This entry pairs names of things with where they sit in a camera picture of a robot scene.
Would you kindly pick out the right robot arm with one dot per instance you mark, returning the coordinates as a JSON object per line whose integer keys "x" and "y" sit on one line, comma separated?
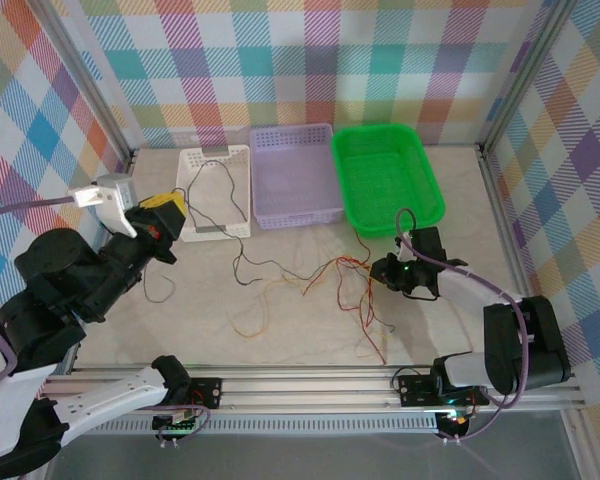
{"x": 530, "y": 340}

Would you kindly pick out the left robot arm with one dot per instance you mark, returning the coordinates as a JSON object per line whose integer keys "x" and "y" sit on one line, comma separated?
{"x": 105, "y": 400}

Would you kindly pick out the white perforated plastic basket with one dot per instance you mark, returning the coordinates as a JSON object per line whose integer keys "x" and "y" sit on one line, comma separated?
{"x": 207, "y": 207}

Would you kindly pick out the green perforated plastic basket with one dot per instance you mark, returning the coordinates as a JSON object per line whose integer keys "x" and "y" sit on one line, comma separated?
{"x": 385, "y": 175}

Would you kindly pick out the purple perforated plastic basket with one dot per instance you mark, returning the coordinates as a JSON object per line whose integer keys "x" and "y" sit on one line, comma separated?
{"x": 295, "y": 180}

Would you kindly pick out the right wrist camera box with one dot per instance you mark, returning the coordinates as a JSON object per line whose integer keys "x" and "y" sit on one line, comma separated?
{"x": 404, "y": 250}

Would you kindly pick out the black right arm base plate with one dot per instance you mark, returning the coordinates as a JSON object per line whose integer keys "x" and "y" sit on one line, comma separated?
{"x": 415, "y": 390}

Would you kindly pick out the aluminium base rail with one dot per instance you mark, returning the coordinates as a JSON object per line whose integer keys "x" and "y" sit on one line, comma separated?
{"x": 305, "y": 387}

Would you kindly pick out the aluminium frame post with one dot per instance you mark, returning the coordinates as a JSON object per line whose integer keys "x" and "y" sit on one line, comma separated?
{"x": 80, "y": 85}
{"x": 530, "y": 75}

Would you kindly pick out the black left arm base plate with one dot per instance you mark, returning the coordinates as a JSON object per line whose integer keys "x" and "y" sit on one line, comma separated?
{"x": 207, "y": 392}

